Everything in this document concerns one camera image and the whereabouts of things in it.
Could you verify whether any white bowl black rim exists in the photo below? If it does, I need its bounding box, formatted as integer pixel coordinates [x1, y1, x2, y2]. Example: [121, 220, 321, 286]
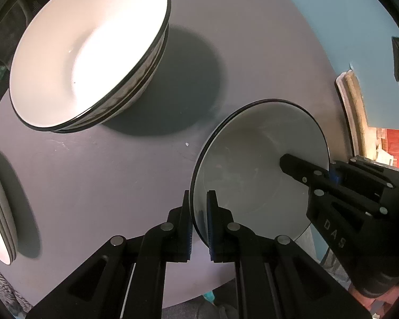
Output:
[9, 0, 171, 133]

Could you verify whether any person's right hand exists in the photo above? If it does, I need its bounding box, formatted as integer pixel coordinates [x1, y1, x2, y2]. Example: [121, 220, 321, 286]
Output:
[348, 274, 399, 318]

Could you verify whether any wooden framed board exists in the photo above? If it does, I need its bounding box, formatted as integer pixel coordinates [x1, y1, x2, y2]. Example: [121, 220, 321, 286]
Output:
[335, 69, 368, 156]

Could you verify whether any striped garment on bed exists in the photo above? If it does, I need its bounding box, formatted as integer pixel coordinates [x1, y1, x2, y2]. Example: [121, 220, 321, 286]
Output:
[0, 272, 32, 318]

